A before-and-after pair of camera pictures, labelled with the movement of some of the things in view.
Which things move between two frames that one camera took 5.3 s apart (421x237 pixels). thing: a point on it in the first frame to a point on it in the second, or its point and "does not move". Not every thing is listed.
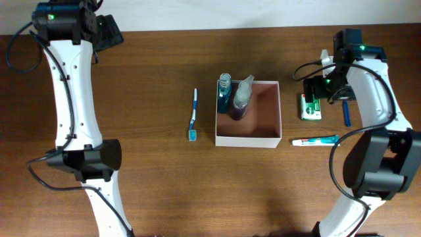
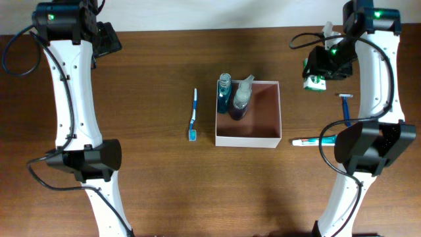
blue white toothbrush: (192, 132) does not move
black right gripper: (313, 89) to (320, 70)
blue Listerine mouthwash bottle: (224, 93) does not move
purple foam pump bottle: (242, 98) does not move
